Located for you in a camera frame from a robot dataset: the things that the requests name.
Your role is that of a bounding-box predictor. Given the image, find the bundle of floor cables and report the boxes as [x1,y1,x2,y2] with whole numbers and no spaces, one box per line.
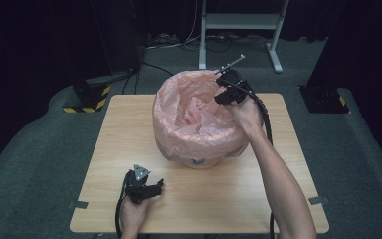
[144,31,271,54]

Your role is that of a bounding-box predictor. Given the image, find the person's right hand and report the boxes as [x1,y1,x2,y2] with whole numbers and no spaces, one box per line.
[224,95,267,135]

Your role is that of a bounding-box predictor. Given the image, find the black floor cable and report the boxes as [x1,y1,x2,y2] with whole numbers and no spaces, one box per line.
[121,61,175,96]

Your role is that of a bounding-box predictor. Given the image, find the grey tape piece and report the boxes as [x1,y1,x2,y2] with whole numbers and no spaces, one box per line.
[67,200,90,210]
[307,195,330,206]

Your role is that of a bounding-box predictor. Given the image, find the person's left hand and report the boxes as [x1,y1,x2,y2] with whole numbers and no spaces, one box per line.
[120,194,154,233]

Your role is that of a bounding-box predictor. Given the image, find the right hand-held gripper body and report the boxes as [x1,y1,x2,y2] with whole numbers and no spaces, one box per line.
[214,54,257,105]

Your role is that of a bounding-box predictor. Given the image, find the pink plastic trash bag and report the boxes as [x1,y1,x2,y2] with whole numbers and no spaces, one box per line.
[151,69,252,164]

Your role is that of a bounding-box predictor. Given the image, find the black striped stand base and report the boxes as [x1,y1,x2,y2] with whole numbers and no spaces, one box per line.
[62,83,112,115]

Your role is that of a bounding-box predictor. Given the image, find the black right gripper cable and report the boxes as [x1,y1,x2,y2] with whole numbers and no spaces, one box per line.
[227,79,277,239]

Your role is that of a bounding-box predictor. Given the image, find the black stand column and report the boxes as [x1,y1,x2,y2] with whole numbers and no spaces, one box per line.
[89,0,144,77]

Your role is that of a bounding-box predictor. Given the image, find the white metal stand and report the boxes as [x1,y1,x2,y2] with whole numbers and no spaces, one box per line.
[197,0,291,74]

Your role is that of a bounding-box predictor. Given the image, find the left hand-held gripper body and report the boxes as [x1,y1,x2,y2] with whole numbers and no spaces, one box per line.
[123,163,154,205]

